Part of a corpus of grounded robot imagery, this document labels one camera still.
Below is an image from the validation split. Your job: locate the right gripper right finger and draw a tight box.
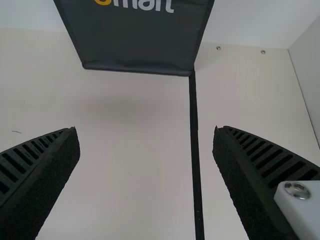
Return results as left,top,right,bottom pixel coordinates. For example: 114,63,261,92
213,125,320,240

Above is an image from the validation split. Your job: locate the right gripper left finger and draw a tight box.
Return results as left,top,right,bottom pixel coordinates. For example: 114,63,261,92
0,126,81,240

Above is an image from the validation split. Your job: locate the black strip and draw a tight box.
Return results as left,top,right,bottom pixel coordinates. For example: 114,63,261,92
188,65,205,240

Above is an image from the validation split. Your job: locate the dark grey bag with straps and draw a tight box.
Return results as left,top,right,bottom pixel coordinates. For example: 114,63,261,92
52,0,216,78

